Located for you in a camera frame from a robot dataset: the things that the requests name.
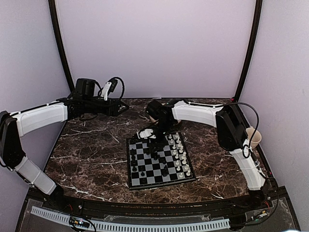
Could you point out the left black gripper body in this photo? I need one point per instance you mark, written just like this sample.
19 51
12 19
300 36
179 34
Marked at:
105 110

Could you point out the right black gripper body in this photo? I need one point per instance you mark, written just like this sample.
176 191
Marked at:
163 141

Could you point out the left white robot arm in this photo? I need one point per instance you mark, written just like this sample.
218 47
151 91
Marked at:
88 97

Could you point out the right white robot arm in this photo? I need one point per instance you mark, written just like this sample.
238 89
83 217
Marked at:
231 131

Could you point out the green circuit board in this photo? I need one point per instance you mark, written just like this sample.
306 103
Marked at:
79 223

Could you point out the ceramic bird plate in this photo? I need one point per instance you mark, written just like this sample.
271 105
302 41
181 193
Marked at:
165 120

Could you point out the black and grey chessboard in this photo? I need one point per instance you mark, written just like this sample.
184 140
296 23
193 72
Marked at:
167 166

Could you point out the cream ceramic cup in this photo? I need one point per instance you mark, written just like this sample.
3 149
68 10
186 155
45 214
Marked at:
254 136

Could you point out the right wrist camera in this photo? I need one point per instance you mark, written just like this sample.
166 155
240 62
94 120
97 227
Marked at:
146 133

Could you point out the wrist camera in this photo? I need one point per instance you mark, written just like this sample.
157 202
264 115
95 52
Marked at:
146 133
108 88

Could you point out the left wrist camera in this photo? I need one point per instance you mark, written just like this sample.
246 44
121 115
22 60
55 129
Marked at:
108 88

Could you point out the white slotted cable duct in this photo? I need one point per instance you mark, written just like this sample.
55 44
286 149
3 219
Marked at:
133 224

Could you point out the black front rail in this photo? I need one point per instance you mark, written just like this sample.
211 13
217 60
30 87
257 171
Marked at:
217 207

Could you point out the left black frame post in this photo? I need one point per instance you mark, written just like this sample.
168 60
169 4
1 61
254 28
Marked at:
59 43

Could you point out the black frame post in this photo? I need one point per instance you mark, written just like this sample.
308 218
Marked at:
250 49
59 43

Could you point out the right black frame post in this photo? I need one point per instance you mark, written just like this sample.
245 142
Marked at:
250 49

